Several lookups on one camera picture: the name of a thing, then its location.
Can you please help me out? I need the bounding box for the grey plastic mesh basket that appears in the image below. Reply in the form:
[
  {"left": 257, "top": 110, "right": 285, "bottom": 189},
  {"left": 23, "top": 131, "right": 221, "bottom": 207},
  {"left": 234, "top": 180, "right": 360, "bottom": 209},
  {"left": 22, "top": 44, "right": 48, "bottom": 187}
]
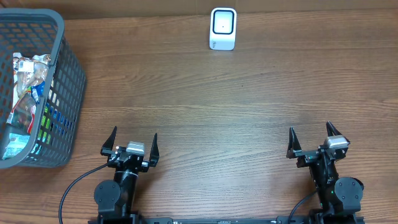
[{"left": 1, "top": 8, "right": 86, "bottom": 169}]

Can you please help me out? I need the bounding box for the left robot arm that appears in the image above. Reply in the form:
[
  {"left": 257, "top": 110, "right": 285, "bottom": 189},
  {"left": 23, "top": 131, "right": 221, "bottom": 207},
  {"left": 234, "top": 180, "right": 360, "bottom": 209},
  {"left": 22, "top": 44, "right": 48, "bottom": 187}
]
[{"left": 89, "top": 128, "right": 160, "bottom": 224}]

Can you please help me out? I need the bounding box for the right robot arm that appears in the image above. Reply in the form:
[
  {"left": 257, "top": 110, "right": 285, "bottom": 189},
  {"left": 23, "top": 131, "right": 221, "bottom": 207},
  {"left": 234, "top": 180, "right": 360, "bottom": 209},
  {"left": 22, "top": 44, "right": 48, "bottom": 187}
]
[{"left": 286, "top": 121, "right": 364, "bottom": 223}]

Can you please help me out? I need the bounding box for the white barcode scanner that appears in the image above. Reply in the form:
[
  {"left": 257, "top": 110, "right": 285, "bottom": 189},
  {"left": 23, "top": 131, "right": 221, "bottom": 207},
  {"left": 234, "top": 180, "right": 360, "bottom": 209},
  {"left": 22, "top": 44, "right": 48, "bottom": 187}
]
[{"left": 209, "top": 7, "right": 237, "bottom": 51}]

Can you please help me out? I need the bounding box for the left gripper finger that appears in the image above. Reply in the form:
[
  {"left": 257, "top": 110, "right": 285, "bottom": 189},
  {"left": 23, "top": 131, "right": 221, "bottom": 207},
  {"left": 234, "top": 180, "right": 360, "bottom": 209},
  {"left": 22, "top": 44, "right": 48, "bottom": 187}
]
[
  {"left": 101, "top": 126, "right": 118, "bottom": 150},
  {"left": 149, "top": 133, "right": 160, "bottom": 167}
]

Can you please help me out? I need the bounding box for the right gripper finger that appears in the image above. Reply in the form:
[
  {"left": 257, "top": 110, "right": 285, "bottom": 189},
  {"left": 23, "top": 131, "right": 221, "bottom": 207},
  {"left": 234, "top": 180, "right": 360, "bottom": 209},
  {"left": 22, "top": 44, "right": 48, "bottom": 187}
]
[
  {"left": 326, "top": 121, "right": 341, "bottom": 137},
  {"left": 287, "top": 126, "right": 302, "bottom": 153}
]

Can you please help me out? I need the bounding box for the green red snack bag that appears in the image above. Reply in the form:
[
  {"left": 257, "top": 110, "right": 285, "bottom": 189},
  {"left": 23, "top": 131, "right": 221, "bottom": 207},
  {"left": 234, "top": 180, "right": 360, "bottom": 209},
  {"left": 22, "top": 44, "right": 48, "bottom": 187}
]
[{"left": 7, "top": 92, "right": 36, "bottom": 134}]

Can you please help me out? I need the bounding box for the blue snack bar wrapper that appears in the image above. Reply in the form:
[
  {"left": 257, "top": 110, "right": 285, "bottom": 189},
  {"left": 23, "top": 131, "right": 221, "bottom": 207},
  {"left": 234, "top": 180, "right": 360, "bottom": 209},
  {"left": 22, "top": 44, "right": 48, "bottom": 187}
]
[{"left": 30, "top": 82, "right": 45, "bottom": 105}]

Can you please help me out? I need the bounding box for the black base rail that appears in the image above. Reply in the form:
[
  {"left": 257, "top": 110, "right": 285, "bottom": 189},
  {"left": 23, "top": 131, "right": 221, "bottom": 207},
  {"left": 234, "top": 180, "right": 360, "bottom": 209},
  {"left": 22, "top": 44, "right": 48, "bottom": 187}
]
[{"left": 87, "top": 216, "right": 365, "bottom": 224}]

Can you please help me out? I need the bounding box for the beige brown snack pouch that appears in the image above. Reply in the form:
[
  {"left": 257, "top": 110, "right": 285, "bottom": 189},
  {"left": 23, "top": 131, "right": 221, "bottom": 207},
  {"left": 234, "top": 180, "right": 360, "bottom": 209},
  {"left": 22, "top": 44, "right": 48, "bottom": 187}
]
[{"left": 12, "top": 52, "right": 51, "bottom": 98}]

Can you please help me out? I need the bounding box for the teal white snack packet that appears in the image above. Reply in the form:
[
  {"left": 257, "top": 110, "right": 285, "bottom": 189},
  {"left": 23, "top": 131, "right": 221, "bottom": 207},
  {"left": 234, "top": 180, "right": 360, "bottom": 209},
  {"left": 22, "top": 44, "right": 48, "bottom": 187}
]
[{"left": 2, "top": 133, "right": 30, "bottom": 160}]

